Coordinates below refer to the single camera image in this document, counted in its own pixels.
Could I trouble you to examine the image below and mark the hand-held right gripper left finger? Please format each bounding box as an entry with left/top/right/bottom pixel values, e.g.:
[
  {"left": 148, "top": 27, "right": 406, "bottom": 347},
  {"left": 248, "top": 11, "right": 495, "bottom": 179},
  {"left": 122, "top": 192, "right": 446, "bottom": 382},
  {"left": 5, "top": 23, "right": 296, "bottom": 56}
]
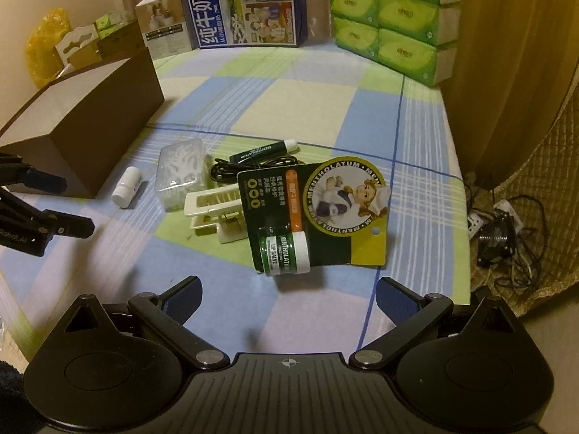
[{"left": 65, "top": 276, "right": 231, "bottom": 372}]

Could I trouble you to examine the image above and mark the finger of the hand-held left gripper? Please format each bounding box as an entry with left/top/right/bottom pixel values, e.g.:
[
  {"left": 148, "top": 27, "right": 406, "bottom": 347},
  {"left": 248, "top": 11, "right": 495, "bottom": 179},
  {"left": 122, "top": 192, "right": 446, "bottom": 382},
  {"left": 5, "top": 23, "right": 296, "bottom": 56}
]
[
  {"left": 0, "top": 187, "right": 96, "bottom": 240},
  {"left": 0, "top": 154, "right": 68, "bottom": 196}
]

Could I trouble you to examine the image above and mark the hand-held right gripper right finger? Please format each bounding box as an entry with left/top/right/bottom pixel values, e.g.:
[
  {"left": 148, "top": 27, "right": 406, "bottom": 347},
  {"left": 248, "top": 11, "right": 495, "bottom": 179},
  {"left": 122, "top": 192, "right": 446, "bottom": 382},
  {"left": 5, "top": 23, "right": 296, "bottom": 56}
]
[{"left": 348, "top": 276, "right": 514, "bottom": 371}]

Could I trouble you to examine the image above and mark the small white bottle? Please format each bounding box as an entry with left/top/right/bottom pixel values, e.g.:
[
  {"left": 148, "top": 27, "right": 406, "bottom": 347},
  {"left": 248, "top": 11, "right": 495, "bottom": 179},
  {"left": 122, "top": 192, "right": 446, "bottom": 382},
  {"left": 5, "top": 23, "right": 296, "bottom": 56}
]
[{"left": 111, "top": 167, "right": 144, "bottom": 209}]

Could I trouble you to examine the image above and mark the large brown cardboard box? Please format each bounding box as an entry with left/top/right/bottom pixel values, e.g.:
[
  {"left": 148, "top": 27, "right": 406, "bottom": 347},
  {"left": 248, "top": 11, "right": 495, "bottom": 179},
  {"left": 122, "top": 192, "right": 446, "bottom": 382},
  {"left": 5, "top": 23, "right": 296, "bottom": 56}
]
[{"left": 0, "top": 46, "right": 166, "bottom": 200}]

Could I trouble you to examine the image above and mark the cream plastic clip rack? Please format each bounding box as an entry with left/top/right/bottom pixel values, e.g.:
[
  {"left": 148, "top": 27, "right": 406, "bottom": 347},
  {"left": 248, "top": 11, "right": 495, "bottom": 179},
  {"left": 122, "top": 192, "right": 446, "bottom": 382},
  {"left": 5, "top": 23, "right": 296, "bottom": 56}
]
[{"left": 183, "top": 188, "right": 250, "bottom": 245}]

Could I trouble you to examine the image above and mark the green lip salve card package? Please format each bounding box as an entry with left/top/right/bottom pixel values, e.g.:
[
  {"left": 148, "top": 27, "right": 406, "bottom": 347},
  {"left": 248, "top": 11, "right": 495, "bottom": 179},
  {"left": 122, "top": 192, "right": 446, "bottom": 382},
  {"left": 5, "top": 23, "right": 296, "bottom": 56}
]
[{"left": 237, "top": 158, "right": 391, "bottom": 278}]

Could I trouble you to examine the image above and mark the clear box of floss picks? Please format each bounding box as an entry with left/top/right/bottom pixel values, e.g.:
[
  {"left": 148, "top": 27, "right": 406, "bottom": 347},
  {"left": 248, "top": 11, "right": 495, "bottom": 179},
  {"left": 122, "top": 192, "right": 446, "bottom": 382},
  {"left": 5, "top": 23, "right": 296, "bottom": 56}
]
[{"left": 156, "top": 140, "right": 211, "bottom": 213}]

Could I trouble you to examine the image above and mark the white power strip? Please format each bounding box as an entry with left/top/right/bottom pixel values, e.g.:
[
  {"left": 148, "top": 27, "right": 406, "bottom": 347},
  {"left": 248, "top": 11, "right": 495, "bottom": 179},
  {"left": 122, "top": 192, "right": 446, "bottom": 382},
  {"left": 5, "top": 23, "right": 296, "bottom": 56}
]
[
  {"left": 468, "top": 210, "right": 488, "bottom": 239},
  {"left": 494, "top": 200, "right": 524, "bottom": 232}
]

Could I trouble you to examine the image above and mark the small black fan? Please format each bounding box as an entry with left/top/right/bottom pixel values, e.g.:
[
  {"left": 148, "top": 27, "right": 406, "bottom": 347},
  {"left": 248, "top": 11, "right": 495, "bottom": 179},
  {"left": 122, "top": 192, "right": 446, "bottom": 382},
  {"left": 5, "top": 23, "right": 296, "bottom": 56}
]
[{"left": 478, "top": 218, "right": 517, "bottom": 264}]

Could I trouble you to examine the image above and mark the yellow plastic bag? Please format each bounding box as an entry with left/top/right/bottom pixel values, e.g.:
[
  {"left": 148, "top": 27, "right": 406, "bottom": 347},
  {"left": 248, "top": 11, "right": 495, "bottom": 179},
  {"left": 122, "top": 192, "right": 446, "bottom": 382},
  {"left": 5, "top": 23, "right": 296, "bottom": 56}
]
[{"left": 25, "top": 7, "right": 74, "bottom": 88}]

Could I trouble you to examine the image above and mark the cardboard tissue box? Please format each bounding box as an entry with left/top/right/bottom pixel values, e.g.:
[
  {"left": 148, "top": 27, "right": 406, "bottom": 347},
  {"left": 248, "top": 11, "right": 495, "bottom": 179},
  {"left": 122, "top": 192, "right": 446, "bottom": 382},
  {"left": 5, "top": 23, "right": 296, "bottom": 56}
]
[{"left": 54, "top": 26, "right": 101, "bottom": 72}]

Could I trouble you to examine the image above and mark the green lip balm stick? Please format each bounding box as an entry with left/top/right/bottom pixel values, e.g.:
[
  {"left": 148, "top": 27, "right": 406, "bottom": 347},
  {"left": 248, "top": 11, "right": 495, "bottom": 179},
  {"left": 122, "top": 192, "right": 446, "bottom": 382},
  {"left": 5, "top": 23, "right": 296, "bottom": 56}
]
[{"left": 228, "top": 139, "right": 300, "bottom": 164}]

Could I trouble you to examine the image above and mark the small green box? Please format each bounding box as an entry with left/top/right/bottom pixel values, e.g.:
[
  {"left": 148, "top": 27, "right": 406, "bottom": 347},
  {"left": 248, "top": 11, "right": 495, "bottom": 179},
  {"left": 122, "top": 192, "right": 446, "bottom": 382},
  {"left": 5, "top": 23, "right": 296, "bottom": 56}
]
[{"left": 94, "top": 12, "right": 137, "bottom": 38}]

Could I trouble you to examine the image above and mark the white product box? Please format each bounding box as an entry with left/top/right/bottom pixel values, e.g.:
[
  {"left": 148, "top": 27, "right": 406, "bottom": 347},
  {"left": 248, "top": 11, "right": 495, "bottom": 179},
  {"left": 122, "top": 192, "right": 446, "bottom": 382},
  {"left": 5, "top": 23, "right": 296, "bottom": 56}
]
[{"left": 135, "top": 0, "right": 191, "bottom": 60}]

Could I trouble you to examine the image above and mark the quilted tan cushion cover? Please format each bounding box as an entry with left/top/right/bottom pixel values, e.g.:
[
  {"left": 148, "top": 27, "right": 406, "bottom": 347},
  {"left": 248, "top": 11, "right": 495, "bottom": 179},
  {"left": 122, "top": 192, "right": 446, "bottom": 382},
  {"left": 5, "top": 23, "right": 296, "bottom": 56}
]
[{"left": 468, "top": 95, "right": 579, "bottom": 318}]

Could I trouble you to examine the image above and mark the beige curtain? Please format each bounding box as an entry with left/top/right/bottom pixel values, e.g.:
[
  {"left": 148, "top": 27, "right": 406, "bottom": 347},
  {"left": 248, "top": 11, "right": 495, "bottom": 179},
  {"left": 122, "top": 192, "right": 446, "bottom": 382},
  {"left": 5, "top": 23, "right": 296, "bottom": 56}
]
[{"left": 440, "top": 0, "right": 579, "bottom": 187}]

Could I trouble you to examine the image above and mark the blue milk carton box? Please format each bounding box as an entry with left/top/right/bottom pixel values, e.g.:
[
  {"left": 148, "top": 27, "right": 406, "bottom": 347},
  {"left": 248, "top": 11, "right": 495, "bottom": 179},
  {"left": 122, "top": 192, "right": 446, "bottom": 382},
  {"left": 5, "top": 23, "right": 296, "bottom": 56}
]
[{"left": 183, "top": 0, "right": 311, "bottom": 51}]

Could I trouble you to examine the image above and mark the stack of green tissue packs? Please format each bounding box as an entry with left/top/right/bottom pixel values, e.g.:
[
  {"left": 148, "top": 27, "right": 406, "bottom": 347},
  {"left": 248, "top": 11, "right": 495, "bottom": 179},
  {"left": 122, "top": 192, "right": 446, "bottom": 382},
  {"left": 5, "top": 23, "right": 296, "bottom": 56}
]
[{"left": 326, "top": 0, "right": 462, "bottom": 88}]

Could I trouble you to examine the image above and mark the black cable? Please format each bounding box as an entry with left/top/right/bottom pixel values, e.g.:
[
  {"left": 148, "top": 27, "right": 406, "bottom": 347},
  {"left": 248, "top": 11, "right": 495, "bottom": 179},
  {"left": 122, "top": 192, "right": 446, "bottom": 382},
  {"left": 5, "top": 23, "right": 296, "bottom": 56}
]
[{"left": 208, "top": 154, "right": 305, "bottom": 187}]

